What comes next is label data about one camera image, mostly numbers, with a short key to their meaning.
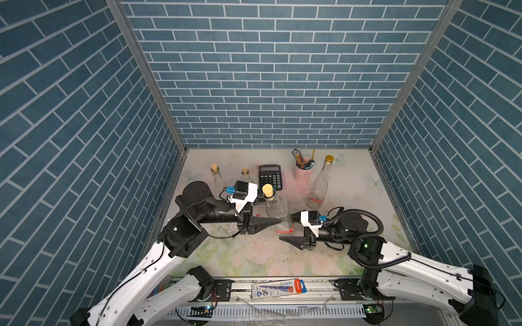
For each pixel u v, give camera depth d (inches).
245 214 18.2
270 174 41.6
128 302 15.2
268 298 28.4
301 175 39.1
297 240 21.7
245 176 31.1
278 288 29.0
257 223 17.6
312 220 19.6
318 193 35.3
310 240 21.4
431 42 31.1
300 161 38.9
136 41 31.0
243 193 16.2
